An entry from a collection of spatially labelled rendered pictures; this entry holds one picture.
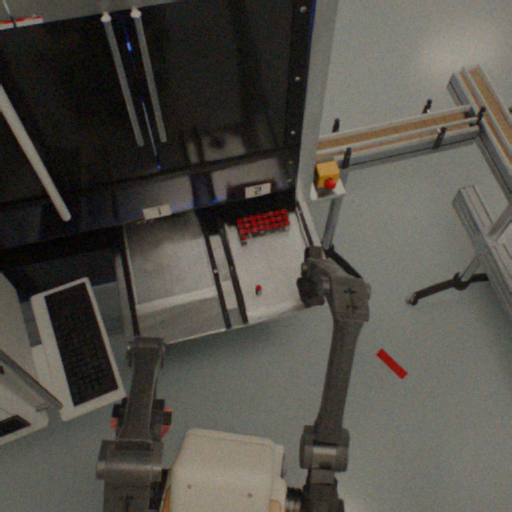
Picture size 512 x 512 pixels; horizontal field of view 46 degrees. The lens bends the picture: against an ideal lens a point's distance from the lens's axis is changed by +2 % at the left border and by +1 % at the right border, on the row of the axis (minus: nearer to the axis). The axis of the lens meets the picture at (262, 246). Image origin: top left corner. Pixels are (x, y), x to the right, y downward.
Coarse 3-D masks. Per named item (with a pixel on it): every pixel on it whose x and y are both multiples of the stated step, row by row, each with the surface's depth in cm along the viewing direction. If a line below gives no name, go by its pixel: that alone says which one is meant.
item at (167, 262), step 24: (168, 216) 211; (192, 216) 211; (144, 240) 206; (168, 240) 206; (192, 240) 206; (144, 264) 202; (168, 264) 202; (192, 264) 202; (144, 288) 197; (168, 288) 197; (192, 288) 198
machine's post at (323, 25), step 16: (320, 0) 138; (336, 0) 140; (320, 16) 143; (320, 32) 147; (320, 48) 151; (320, 64) 156; (320, 80) 161; (304, 96) 167; (320, 96) 167; (304, 112) 171; (320, 112) 173; (304, 128) 178; (304, 144) 184; (304, 160) 192; (304, 176) 200; (304, 192) 209
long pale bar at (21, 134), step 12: (0, 84) 128; (0, 96) 130; (0, 108) 133; (12, 108) 134; (12, 120) 136; (24, 132) 141; (24, 144) 144; (36, 156) 149; (36, 168) 152; (48, 180) 157; (48, 192) 162; (60, 192) 174; (60, 204) 167
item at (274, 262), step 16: (224, 224) 205; (240, 240) 206; (256, 240) 206; (272, 240) 206; (288, 240) 206; (304, 240) 206; (240, 256) 203; (256, 256) 203; (272, 256) 203; (288, 256) 203; (240, 272) 200; (256, 272) 201; (272, 272) 201; (288, 272) 201; (272, 288) 198; (288, 288) 198; (256, 304) 195; (272, 304) 191; (288, 304) 194
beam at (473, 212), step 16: (464, 192) 256; (480, 192) 256; (464, 208) 257; (480, 208) 253; (464, 224) 260; (480, 224) 249; (480, 240) 250; (496, 240) 245; (480, 256) 253; (496, 256) 242; (496, 272) 243; (496, 288) 246
